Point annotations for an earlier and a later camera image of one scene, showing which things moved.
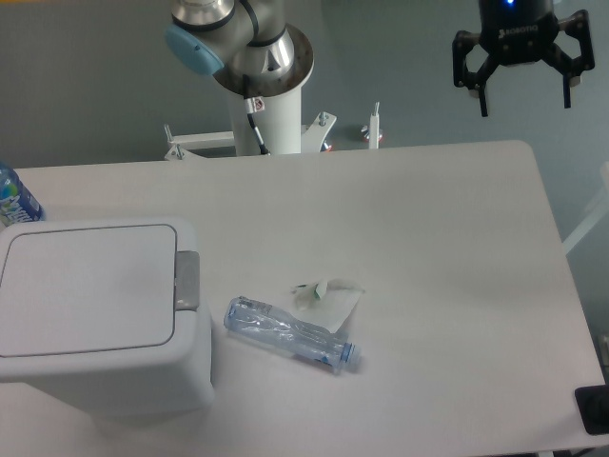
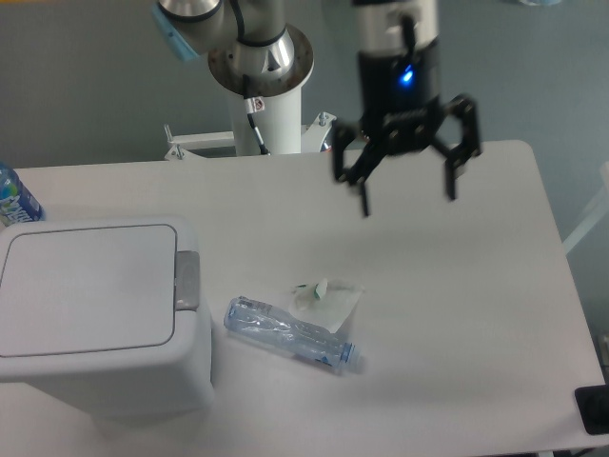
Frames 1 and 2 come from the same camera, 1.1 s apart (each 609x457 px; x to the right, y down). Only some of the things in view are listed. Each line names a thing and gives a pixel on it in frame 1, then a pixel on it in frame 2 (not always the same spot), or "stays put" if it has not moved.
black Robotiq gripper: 519,31 to 400,97
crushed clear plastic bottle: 266,323 stays put
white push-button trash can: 104,317 stays put
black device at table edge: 593,406 stays put
